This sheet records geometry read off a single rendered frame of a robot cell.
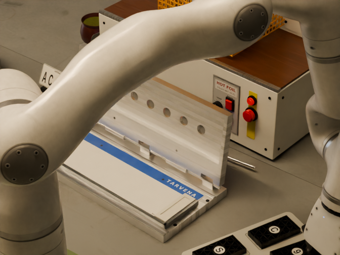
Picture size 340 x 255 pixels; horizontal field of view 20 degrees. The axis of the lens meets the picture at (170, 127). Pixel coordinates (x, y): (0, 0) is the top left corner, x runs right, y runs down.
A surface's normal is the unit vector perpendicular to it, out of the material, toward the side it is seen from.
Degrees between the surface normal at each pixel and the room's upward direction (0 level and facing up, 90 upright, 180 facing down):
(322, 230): 78
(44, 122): 60
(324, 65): 99
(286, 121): 90
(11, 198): 29
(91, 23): 0
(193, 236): 0
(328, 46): 95
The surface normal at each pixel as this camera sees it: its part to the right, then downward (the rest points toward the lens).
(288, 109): 0.75, 0.38
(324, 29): -0.21, 0.64
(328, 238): -0.82, 0.14
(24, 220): 0.14, 0.48
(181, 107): -0.66, 0.33
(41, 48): 0.00, -0.82
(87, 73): 0.05, -0.18
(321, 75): -0.61, 0.61
